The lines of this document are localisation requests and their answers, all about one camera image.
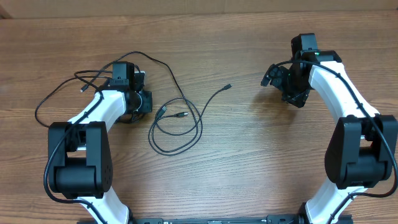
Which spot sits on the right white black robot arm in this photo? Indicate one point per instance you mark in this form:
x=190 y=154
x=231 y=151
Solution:
x=361 y=150

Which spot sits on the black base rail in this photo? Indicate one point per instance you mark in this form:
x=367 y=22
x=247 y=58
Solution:
x=214 y=220

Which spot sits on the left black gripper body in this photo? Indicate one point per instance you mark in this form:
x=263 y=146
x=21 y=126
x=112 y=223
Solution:
x=143 y=102

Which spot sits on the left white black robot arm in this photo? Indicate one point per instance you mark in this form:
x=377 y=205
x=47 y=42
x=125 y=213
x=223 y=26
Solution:
x=79 y=167

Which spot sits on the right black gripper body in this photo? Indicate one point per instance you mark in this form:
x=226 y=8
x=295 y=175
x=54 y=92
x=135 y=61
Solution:
x=294 y=86

